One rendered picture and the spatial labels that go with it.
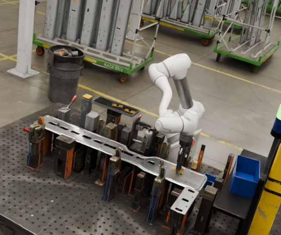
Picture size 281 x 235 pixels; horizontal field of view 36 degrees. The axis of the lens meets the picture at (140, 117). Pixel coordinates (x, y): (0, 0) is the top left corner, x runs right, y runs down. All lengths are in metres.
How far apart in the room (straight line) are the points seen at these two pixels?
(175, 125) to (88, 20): 5.00
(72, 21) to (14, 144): 4.34
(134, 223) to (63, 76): 3.26
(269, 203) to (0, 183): 1.85
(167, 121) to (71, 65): 3.23
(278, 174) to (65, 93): 4.17
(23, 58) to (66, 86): 1.16
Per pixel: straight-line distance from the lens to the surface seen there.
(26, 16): 6.64
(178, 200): 2.78
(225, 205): 2.82
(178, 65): 3.20
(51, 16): 7.64
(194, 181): 3.01
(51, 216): 2.97
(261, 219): 2.41
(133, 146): 3.32
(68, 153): 3.16
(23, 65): 6.87
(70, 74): 5.87
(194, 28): 10.31
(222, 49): 9.21
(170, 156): 3.54
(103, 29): 7.45
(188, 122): 2.80
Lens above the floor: 2.60
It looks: 26 degrees down
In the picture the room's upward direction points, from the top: 11 degrees clockwise
